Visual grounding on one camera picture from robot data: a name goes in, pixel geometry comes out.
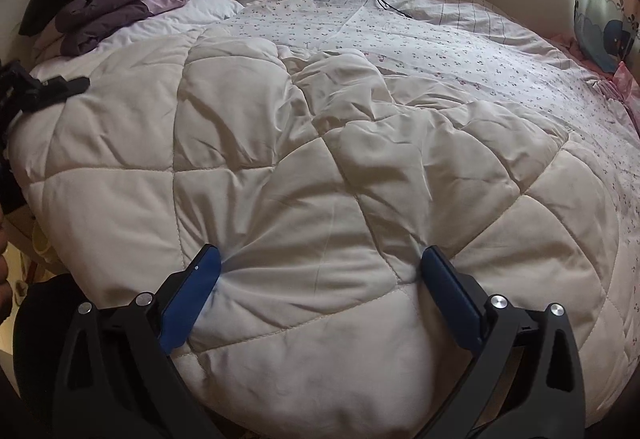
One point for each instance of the cream quilted comforter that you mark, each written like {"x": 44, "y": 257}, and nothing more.
{"x": 300, "y": 169}

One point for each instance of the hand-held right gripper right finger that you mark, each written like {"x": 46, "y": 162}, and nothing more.
{"x": 452, "y": 299}

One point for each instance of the person's dark clothing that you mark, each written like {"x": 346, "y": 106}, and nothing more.
{"x": 42, "y": 344}

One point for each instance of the white pillow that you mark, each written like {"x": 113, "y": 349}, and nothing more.
{"x": 200, "y": 10}

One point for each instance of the pink ruffled cloth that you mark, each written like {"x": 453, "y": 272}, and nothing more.
{"x": 622, "y": 86}

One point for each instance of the dark purple garment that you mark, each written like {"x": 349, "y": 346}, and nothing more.
{"x": 100, "y": 16}

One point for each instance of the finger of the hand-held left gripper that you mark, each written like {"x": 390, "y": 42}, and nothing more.
{"x": 60, "y": 89}

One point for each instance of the white floral bedsheet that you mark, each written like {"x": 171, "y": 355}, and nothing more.
{"x": 400, "y": 34}

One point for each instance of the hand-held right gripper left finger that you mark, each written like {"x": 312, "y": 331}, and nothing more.
{"x": 192, "y": 289}

